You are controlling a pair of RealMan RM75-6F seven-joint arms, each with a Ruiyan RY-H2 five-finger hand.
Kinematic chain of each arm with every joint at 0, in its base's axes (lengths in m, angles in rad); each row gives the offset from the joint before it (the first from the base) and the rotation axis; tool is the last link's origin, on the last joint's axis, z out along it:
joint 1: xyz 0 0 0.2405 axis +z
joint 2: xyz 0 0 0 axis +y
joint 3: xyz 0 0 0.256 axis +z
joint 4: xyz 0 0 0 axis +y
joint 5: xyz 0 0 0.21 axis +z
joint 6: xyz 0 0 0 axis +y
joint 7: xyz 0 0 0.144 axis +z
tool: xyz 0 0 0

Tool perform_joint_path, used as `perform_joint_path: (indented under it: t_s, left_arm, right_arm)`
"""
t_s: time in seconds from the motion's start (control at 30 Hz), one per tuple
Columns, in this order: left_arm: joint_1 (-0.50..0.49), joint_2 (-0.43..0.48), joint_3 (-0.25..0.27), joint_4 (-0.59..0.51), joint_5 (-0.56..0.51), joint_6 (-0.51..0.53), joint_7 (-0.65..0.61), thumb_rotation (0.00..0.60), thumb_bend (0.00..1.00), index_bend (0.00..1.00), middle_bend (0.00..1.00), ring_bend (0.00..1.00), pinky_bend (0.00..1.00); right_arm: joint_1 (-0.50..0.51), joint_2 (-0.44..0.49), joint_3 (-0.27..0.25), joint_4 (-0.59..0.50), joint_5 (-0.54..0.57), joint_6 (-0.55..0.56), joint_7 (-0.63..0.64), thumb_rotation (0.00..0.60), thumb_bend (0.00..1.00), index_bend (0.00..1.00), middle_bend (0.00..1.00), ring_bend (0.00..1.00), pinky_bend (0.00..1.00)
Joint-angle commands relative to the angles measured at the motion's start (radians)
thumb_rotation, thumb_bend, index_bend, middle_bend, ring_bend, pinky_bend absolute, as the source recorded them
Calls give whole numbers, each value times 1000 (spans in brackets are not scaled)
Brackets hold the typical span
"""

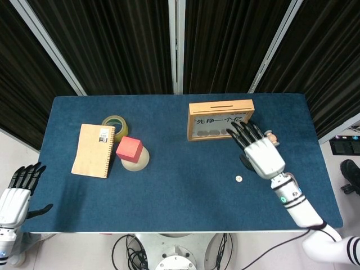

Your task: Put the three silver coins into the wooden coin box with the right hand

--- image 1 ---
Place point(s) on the right black-fingered robot hand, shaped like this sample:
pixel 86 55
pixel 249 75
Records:
pixel 264 157

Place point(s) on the left black-fingered robot hand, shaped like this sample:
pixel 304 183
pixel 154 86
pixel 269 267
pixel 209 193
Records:
pixel 14 205

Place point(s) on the silver coin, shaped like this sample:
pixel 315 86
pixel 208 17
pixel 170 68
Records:
pixel 239 178

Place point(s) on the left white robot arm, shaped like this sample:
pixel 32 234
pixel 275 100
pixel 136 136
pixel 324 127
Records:
pixel 7 244

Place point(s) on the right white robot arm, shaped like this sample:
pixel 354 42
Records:
pixel 301 208

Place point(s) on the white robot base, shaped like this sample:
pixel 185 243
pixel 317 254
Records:
pixel 175 258

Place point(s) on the small wooden toy hammer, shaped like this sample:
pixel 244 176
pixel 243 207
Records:
pixel 272 137

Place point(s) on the white sneaker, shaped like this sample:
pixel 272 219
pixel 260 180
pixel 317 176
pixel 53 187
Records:
pixel 17 260

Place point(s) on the black electronics box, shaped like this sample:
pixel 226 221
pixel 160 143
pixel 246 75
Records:
pixel 344 146

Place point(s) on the black shoe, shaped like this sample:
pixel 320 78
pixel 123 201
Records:
pixel 351 174

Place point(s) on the beige spiral notebook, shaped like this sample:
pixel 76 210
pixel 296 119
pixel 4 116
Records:
pixel 91 152

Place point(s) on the blue velvet table cloth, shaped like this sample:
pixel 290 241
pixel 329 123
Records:
pixel 168 191

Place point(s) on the black ribbed partition screen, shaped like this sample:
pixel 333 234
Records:
pixel 112 42
pixel 17 84
pixel 332 56
pixel 225 42

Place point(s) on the beige upturned bowl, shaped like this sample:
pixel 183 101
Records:
pixel 142 163

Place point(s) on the red cube block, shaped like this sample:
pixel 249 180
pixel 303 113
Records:
pixel 128 149

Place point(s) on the clear yellowish tape roll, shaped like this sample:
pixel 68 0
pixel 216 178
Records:
pixel 125 133

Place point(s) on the wooden frame money box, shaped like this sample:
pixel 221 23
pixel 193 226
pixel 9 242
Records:
pixel 219 108

